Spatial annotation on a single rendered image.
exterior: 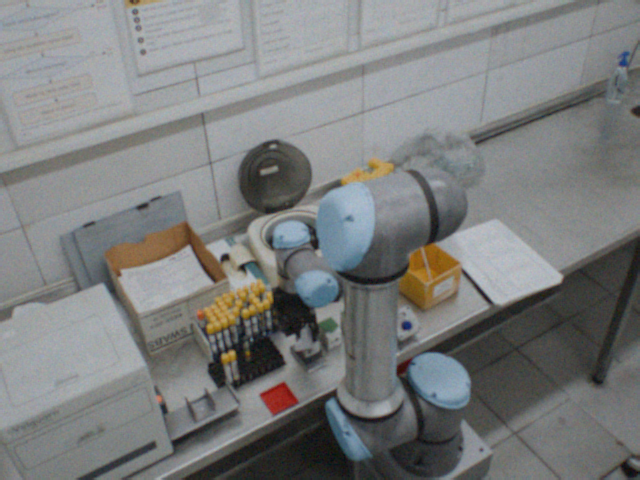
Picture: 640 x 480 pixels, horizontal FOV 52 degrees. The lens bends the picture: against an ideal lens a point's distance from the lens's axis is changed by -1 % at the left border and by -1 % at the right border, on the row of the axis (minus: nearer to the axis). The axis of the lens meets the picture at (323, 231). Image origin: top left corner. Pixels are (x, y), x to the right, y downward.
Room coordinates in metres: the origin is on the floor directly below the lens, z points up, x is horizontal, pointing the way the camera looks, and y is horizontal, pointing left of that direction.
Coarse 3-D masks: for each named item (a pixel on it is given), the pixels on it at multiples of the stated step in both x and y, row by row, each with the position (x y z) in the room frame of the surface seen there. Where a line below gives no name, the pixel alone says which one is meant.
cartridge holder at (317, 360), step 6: (294, 354) 1.08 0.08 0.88; (300, 354) 1.05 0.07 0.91; (312, 354) 1.05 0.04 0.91; (318, 354) 1.06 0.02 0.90; (300, 360) 1.05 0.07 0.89; (306, 360) 1.04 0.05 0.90; (312, 360) 1.05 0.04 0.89; (318, 360) 1.05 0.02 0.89; (324, 360) 1.05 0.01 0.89; (306, 366) 1.03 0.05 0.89; (312, 366) 1.03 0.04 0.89; (318, 366) 1.03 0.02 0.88
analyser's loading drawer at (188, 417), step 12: (228, 384) 0.95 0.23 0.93; (204, 396) 0.93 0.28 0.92; (216, 396) 0.93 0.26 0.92; (228, 396) 0.93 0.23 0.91; (180, 408) 0.90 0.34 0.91; (192, 408) 0.88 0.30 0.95; (204, 408) 0.90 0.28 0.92; (216, 408) 0.90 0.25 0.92; (228, 408) 0.90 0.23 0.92; (240, 408) 0.91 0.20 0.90; (168, 420) 0.87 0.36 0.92; (180, 420) 0.87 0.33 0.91; (192, 420) 0.87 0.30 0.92; (204, 420) 0.87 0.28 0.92; (180, 432) 0.84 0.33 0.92
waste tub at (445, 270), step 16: (416, 256) 1.36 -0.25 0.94; (432, 256) 1.37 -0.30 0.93; (448, 256) 1.32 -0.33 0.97; (416, 272) 1.36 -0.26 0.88; (432, 272) 1.35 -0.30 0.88; (448, 272) 1.25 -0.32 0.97; (400, 288) 1.29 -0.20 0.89; (416, 288) 1.24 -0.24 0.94; (432, 288) 1.22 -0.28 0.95; (448, 288) 1.26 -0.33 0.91; (416, 304) 1.23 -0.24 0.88; (432, 304) 1.23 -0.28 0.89
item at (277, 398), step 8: (280, 384) 0.99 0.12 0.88; (264, 392) 0.97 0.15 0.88; (272, 392) 0.97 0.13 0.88; (280, 392) 0.97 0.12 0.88; (288, 392) 0.97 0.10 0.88; (264, 400) 0.94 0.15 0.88; (272, 400) 0.95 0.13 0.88; (280, 400) 0.94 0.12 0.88; (288, 400) 0.94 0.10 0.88; (296, 400) 0.94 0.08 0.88; (272, 408) 0.92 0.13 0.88; (280, 408) 0.92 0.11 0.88
